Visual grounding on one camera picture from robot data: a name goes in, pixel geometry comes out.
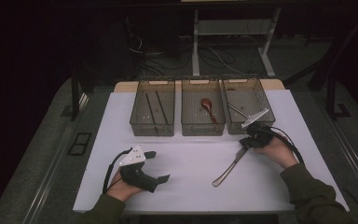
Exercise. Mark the person's right hand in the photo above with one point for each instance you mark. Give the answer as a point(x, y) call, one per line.
point(278, 152)

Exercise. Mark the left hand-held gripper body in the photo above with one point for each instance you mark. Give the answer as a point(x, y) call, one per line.
point(136, 178)

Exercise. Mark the person's left hand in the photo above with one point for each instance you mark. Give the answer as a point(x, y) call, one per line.
point(120, 190)

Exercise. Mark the white metal desk frame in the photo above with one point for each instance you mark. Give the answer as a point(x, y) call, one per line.
point(195, 46)

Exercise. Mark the silver fork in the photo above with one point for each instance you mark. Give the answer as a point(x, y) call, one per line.
point(237, 110)

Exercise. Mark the dark slanted stand leg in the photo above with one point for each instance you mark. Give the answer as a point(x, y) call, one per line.
point(318, 79)

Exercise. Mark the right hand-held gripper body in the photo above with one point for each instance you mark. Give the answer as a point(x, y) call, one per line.
point(259, 135)

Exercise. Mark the black metal stand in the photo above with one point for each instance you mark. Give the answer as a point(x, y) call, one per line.
point(75, 96)
point(331, 96)

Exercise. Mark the metal floor rail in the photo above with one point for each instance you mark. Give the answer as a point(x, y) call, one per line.
point(52, 174)
point(354, 161)

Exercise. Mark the white table cover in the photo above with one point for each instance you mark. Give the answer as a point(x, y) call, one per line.
point(183, 193)

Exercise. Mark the brown wooden spoon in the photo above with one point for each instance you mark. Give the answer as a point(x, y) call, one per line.
point(206, 103)

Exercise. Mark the smoky clear plastic bin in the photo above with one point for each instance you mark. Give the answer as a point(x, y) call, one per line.
point(251, 96)
point(140, 107)
point(192, 109)

